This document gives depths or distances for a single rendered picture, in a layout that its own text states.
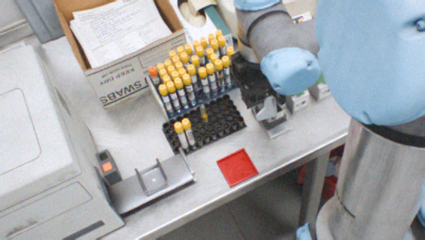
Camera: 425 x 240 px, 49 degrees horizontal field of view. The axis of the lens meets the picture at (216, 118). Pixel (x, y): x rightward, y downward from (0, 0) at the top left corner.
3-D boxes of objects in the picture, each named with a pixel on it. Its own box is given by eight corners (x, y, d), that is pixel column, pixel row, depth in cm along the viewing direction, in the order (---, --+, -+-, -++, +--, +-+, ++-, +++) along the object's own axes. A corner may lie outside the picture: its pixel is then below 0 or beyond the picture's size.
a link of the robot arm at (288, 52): (350, 49, 64) (316, -3, 70) (273, 73, 63) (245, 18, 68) (341, 83, 70) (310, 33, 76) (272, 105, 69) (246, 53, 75)
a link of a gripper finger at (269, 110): (254, 128, 99) (248, 98, 92) (278, 116, 100) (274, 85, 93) (262, 137, 97) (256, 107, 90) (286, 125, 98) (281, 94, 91)
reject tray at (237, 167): (230, 187, 97) (230, 186, 97) (216, 162, 101) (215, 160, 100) (259, 174, 98) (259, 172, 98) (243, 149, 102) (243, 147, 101)
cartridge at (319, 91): (317, 102, 106) (319, 86, 100) (306, 88, 109) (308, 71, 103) (332, 96, 107) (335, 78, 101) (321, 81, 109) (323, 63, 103)
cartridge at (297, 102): (292, 115, 105) (294, 98, 99) (281, 99, 108) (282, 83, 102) (308, 107, 106) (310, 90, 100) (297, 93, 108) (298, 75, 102)
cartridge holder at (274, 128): (270, 140, 102) (270, 131, 99) (250, 110, 107) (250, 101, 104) (291, 129, 103) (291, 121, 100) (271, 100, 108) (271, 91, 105)
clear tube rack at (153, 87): (167, 123, 108) (161, 106, 102) (152, 93, 113) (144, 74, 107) (245, 86, 111) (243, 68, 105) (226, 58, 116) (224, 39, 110)
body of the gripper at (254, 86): (230, 85, 94) (225, 45, 84) (267, 67, 95) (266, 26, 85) (248, 112, 90) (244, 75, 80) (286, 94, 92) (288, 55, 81)
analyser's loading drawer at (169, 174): (105, 225, 94) (97, 216, 90) (96, 197, 97) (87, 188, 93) (196, 180, 97) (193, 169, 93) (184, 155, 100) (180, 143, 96)
